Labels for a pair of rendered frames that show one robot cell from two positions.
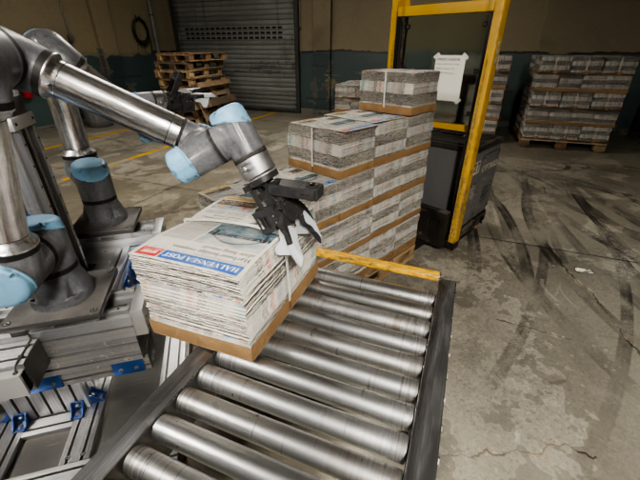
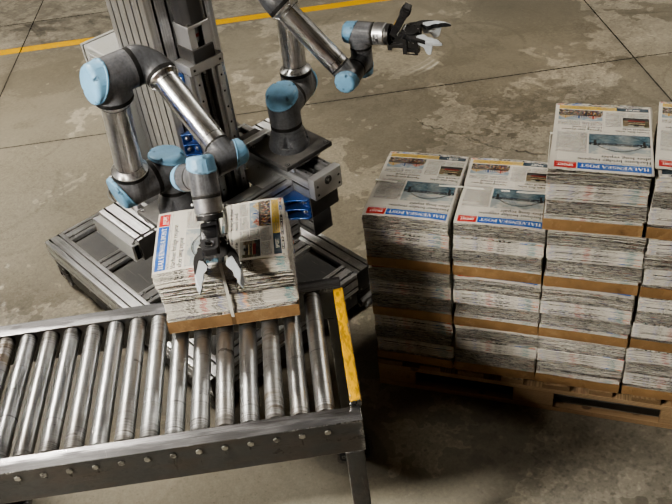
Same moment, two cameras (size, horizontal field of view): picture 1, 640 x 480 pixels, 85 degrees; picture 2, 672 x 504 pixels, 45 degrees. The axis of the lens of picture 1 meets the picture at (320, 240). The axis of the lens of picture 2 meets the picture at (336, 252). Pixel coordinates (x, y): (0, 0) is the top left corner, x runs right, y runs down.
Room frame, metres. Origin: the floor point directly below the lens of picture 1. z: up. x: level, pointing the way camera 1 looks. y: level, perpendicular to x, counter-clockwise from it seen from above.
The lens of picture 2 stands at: (0.35, -1.59, 2.41)
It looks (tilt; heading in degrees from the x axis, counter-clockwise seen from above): 40 degrees down; 67
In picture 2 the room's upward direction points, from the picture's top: 8 degrees counter-clockwise
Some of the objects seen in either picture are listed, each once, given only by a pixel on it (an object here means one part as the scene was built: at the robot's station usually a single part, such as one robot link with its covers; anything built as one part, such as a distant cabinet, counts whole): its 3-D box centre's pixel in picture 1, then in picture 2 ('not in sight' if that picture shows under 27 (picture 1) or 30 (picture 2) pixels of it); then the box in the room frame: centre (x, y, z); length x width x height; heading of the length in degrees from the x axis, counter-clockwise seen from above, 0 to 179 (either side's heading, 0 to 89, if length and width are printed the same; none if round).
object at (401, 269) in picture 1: (370, 262); (346, 342); (0.95, -0.16, 0.81); 0.43 x 0.03 x 0.02; 68
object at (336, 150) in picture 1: (330, 146); (597, 167); (1.89, -0.06, 0.95); 0.38 x 0.29 x 0.23; 47
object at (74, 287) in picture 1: (57, 279); (178, 195); (0.77, 0.70, 0.87); 0.15 x 0.15 x 0.10
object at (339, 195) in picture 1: (314, 240); (544, 289); (1.80, 0.03, 0.42); 1.17 x 0.39 x 0.83; 135
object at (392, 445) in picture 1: (294, 409); (154, 376); (0.46, 0.05, 0.77); 0.47 x 0.05 x 0.05; 68
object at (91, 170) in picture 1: (92, 178); (283, 103); (1.25, 0.84, 0.98); 0.13 x 0.12 x 0.14; 42
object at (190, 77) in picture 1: (195, 87); not in sight; (8.13, 2.65, 0.65); 1.33 x 0.94 x 1.30; 162
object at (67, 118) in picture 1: (67, 115); (289, 33); (1.35, 0.93, 1.19); 0.15 x 0.12 x 0.55; 42
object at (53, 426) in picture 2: not in sight; (61, 390); (0.22, 0.15, 0.77); 0.47 x 0.05 x 0.05; 68
